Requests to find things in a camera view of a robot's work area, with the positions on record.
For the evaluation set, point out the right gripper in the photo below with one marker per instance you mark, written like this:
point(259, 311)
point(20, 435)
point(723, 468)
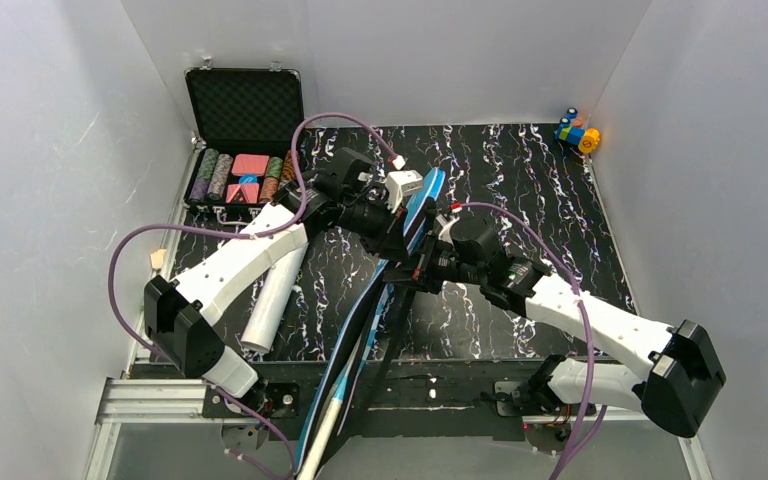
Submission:
point(428, 266)

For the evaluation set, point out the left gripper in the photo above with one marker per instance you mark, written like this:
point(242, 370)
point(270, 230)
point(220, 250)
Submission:
point(393, 240)

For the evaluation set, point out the blue racket bag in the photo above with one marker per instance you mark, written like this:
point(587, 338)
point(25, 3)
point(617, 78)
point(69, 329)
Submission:
point(357, 332)

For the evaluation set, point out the white shuttlecock tube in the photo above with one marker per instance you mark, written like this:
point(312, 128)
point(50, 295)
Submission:
point(267, 314)

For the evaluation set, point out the blue badminton racket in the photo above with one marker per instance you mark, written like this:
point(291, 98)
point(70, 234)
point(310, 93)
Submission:
point(311, 464)

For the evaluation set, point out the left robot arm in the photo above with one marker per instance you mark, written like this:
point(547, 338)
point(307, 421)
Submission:
point(181, 313)

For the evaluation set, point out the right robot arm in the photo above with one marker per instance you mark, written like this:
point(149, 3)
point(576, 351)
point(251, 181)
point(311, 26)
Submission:
point(671, 374)

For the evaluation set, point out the black poker chip case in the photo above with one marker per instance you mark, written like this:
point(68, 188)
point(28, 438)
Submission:
point(241, 111)

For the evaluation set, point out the colourful toy block train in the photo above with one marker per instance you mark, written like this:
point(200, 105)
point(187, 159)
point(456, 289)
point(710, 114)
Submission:
point(571, 130)

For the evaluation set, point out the beige wooden block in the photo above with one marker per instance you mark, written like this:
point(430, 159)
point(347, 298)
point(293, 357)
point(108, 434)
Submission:
point(157, 259)

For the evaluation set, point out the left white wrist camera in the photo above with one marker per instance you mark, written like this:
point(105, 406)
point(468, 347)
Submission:
point(400, 184)

